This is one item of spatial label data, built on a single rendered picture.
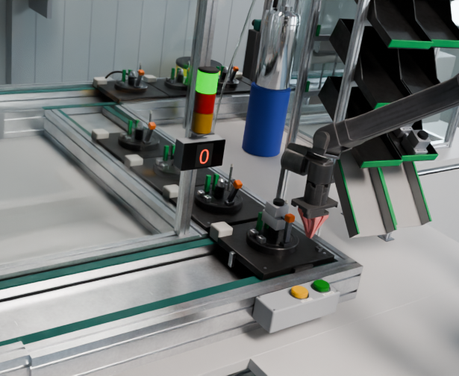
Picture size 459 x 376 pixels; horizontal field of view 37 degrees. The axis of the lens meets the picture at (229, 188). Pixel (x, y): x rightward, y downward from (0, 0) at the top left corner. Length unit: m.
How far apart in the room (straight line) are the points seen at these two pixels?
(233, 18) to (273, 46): 3.13
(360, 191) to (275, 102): 0.79
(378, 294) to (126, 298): 0.70
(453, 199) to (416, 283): 1.33
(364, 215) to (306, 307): 0.42
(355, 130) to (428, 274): 0.66
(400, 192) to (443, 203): 1.21
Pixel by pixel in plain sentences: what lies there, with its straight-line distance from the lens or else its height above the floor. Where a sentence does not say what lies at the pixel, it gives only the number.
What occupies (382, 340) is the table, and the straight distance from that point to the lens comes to 1.75.
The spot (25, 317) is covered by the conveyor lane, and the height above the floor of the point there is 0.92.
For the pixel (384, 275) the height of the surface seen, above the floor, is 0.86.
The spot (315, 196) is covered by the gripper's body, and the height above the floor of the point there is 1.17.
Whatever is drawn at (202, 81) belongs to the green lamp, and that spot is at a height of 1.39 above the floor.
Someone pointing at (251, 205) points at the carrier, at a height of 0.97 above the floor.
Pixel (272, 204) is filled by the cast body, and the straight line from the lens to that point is 1.77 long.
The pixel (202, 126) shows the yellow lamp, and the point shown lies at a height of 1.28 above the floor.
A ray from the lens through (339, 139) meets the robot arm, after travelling 1.60.
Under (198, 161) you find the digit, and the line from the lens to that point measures 1.69.
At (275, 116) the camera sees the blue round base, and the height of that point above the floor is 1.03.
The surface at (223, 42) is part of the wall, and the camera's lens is 5.72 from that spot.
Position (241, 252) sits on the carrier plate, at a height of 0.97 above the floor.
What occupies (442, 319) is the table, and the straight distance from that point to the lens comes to 1.91.
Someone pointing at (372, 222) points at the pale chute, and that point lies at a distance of 1.96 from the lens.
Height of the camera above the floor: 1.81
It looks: 23 degrees down
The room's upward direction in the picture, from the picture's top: 8 degrees clockwise
